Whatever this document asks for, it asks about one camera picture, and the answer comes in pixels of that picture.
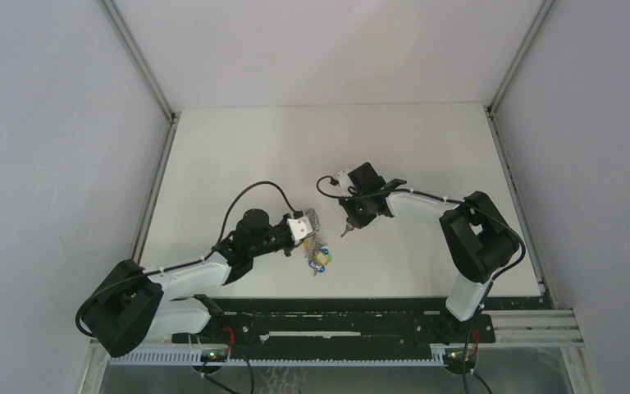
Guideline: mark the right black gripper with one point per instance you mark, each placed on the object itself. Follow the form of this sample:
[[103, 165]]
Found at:
[[356, 221]]

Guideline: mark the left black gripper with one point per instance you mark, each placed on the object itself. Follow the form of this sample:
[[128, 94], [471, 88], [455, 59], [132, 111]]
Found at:
[[289, 248]]

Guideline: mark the yellow key tag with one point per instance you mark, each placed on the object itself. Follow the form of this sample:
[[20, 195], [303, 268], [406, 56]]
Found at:
[[323, 257]]

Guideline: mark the large keyring with yellow handle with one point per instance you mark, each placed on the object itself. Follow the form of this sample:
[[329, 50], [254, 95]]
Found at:
[[313, 243]]

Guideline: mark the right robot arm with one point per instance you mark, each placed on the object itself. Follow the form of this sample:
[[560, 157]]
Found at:
[[481, 243]]

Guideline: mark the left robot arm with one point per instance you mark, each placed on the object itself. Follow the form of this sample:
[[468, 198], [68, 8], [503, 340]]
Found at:
[[133, 305]]

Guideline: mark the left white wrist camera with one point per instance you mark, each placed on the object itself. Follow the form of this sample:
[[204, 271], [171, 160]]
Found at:
[[300, 228]]

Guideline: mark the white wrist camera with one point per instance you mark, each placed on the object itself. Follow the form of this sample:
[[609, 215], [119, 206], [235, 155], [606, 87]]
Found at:
[[300, 228], [344, 182]]

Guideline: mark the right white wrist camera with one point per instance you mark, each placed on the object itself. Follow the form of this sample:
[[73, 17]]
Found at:
[[344, 182]]

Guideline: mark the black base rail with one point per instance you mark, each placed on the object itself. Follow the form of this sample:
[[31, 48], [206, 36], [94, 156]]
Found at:
[[338, 328]]

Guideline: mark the white slotted cable duct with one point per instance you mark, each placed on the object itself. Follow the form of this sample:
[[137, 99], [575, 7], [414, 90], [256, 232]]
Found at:
[[195, 357]]

